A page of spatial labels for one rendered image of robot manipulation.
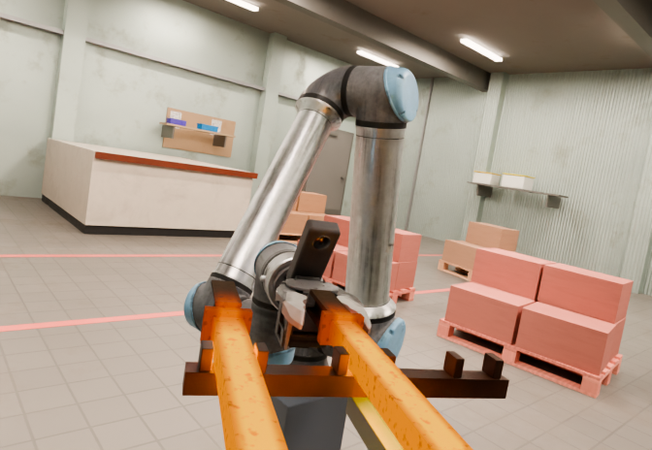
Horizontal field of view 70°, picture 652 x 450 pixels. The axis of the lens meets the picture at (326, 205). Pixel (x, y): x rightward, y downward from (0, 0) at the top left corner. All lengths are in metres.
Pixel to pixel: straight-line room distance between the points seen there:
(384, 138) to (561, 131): 9.14
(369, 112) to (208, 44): 8.65
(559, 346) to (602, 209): 6.13
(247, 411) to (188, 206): 6.14
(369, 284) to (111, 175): 5.12
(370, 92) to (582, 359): 2.97
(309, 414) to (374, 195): 0.60
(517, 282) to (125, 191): 4.42
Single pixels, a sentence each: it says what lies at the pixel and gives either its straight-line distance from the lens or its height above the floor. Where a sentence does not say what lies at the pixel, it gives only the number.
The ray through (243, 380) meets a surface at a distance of 0.36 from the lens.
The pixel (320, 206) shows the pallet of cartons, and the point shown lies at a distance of 7.81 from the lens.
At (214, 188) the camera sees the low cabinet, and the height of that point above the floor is 0.68.
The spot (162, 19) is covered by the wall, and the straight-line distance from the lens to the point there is 9.32.
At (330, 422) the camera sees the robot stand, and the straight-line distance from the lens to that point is 1.40.
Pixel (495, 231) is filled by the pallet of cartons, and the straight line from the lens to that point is 7.06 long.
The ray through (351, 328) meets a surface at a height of 1.03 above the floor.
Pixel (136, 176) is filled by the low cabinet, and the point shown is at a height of 0.74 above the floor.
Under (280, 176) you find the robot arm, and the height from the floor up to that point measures 1.16.
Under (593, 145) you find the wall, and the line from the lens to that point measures 9.86.
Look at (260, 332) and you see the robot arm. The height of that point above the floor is 0.90.
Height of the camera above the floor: 1.19
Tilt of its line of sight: 4 degrees down
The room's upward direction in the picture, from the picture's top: 9 degrees clockwise
